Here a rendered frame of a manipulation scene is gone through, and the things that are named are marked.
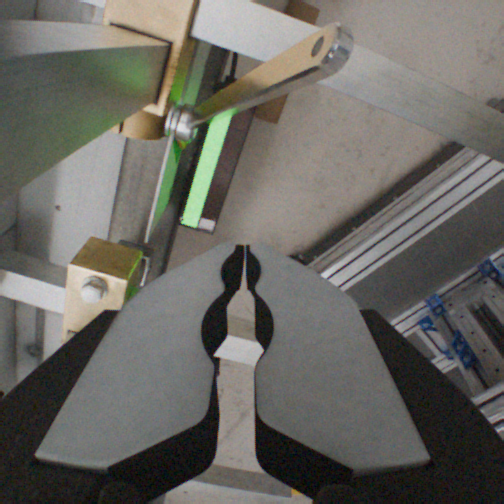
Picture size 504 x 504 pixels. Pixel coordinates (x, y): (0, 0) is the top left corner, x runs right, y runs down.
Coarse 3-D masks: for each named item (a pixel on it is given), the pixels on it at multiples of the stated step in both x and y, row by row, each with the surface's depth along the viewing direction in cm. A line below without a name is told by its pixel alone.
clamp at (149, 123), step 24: (120, 0) 20; (144, 0) 20; (168, 0) 20; (192, 0) 20; (120, 24) 21; (144, 24) 21; (168, 24) 21; (192, 48) 25; (168, 72) 22; (168, 96) 23; (144, 120) 24
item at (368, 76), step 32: (96, 0) 21; (224, 0) 21; (192, 32) 22; (224, 32) 22; (256, 32) 22; (288, 32) 22; (352, 64) 23; (384, 64) 23; (352, 96) 24; (384, 96) 23; (416, 96) 23; (448, 96) 23; (448, 128) 24; (480, 128) 24
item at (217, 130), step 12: (228, 120) 40; (216, 132) 40; (216, 144) 41; (204, 156) 41; (216, 156) 41; (204, 168) 42; (204, 180) 43; (192, 192) 44; (204, 192) 44; (192, 204) 44; (192, 216) 45
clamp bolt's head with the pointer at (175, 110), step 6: (174, 102) 25; (174, 108) 25; (180, 108) 25; (174, 114) 25; (168, 120) 25; (174, 120) 25; (168, 126) 25; (174, 126) 25; (168, 132) 26; (174, 132) 26; (192, 132) 25; (192, 138) 26; (180, 144) 34
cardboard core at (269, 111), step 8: (296, 0) 86; (288, 8) 88; (296, 8) 86; (304, 8) 86; (312, 8) 86; (296, 16) 87; (304, 16) 87; (312, 16) 87; (312, 24) 89; (280, 96) 97; (264, 104) 97; (272, 104) 97; (280, 104) 98; (256, 112) 99; (264, 112) 98; (272, 112) 98; (280, 112) 100; (264, 120) 99; (272, 120) 100
